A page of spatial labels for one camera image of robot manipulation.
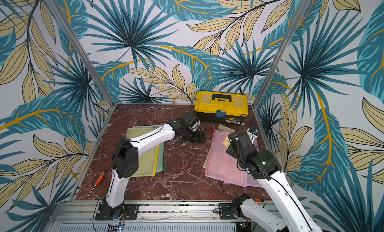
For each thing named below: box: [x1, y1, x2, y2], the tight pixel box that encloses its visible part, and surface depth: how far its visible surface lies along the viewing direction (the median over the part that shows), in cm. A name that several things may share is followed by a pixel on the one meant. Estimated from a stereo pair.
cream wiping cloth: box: [222, 135, 231, 149], surface depth 72 cm
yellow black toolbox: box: [194, 90, 249, 125], surface depth 100 cm
